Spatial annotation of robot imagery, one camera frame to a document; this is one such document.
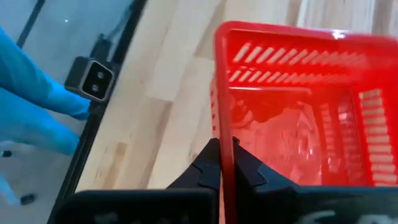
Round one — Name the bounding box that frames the black table-edge camera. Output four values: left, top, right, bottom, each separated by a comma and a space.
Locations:
64, 55, 116, 103

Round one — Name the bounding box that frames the black aluminium rig frame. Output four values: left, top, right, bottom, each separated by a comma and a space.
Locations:
46, 0, 149, 224

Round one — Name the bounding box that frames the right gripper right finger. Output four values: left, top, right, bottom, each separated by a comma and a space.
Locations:
233, 139, 398, 224

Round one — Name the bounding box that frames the black camera cable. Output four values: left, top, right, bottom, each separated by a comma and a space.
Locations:
90, 32, 125, 65

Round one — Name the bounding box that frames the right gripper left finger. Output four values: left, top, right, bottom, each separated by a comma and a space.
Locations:
54, 138, 221, 224

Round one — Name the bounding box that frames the red plastic slotted basket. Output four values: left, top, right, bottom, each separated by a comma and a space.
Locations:
210, 20, 398, 224

